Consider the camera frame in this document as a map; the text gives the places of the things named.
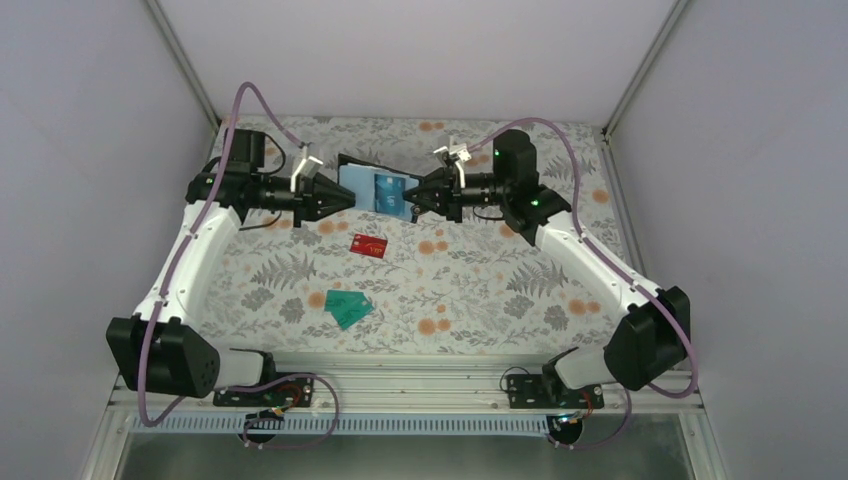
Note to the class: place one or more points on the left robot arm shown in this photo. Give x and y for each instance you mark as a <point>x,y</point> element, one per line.
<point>158,348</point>

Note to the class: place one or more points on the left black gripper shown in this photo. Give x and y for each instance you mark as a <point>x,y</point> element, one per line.
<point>310,195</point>

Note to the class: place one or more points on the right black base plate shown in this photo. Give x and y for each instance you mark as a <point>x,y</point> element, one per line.
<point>534,392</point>

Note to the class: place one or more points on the floral table mat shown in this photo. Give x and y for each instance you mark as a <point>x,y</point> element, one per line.
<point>469,288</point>

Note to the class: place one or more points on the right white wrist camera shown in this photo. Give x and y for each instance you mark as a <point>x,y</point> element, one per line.
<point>452,154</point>

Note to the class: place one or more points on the teal credit card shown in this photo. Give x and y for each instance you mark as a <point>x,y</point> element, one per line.
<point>342,301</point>
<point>345,321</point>

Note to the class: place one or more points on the slotted cable duct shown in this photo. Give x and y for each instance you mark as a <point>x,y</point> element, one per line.
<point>359,424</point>

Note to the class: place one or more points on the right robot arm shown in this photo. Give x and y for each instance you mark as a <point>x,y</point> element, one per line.
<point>653,334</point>

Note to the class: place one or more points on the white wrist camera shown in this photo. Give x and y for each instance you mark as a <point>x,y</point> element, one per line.
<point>452,154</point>
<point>308,167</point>

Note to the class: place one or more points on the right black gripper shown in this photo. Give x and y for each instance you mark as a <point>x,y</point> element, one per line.
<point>447,197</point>

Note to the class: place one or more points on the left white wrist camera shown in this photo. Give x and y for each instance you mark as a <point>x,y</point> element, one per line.
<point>308,167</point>

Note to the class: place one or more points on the blue credit card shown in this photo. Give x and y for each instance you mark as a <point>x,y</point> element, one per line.
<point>388,195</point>

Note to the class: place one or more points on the black leather card holder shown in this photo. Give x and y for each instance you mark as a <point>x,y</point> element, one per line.
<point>358,176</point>

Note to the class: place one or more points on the red credit card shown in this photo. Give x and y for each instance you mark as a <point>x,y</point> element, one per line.
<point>369,246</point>

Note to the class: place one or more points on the aluminium mounting rail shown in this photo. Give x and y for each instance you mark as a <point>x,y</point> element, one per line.
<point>464,387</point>

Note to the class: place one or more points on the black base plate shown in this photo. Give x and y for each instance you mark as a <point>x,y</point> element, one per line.
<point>534,392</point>
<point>292,393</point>

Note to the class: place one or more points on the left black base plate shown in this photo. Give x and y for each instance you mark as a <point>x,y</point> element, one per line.
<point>292,393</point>

